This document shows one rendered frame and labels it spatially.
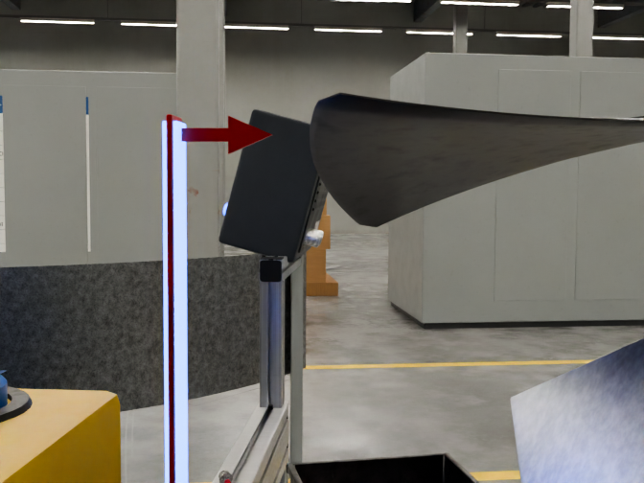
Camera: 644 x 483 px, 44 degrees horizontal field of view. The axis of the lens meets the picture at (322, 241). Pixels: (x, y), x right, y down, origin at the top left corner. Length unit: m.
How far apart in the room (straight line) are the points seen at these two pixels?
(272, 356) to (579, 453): 0.62
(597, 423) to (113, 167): 6.03
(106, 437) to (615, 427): 0.31
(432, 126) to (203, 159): 4.23
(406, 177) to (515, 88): 6.24
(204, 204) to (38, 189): 2.16
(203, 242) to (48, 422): 4.40
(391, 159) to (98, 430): 0.28
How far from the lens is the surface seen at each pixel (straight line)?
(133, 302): 2.19
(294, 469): 0.79
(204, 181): 4.65
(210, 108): 4.67
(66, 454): 0.26
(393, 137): 0.46
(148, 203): 6.39
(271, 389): 1.07
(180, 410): 0.53
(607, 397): 0.51
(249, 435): 0.95
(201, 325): 2.30
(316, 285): 8.53
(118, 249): 6.44
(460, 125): 0.44
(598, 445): 0.50
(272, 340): 1.05
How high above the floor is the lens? 1.15
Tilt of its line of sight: 4 degrees down
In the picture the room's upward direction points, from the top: straight up
